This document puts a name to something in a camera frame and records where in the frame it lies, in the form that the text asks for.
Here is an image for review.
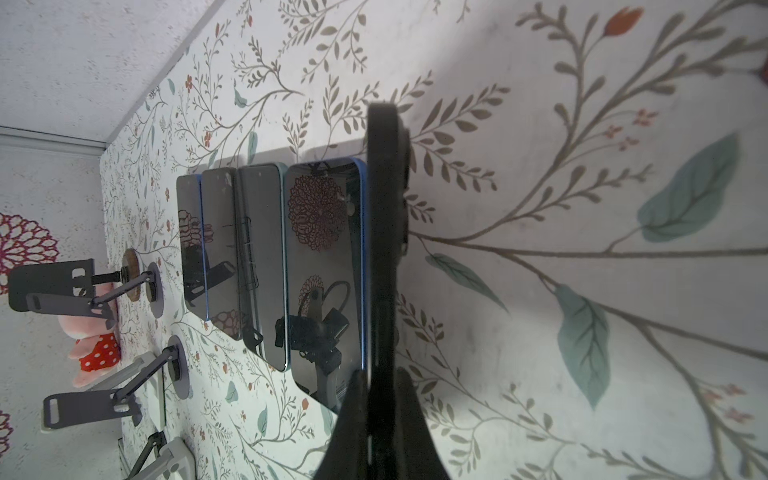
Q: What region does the pink plush with red bow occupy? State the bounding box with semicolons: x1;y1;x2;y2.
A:
58;315;121;388

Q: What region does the purple phone stand middle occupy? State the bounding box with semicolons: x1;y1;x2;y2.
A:
41;335;191;432

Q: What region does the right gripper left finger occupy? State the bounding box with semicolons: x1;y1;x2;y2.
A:
314;370;368;480

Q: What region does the blue-edged black phone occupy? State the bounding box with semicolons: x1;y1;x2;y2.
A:
275;157;365;412

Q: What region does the purple phone stand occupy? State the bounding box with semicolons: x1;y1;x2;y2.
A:
41;335;191;432
26;263;161;328

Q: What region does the silver phone stand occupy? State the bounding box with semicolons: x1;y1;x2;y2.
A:
88;352;163;393

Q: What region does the white phone stand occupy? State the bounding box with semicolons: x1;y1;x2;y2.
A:
126;432;196;480

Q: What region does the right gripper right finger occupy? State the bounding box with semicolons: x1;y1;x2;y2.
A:
393;368;449;480

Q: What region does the wood-base round phone stand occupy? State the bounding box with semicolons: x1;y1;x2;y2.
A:
7;249;140;312

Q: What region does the teal-edged black phone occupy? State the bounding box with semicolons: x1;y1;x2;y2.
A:
236;163;289;372

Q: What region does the purple phone stand far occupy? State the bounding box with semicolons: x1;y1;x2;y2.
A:
26;263;161;328

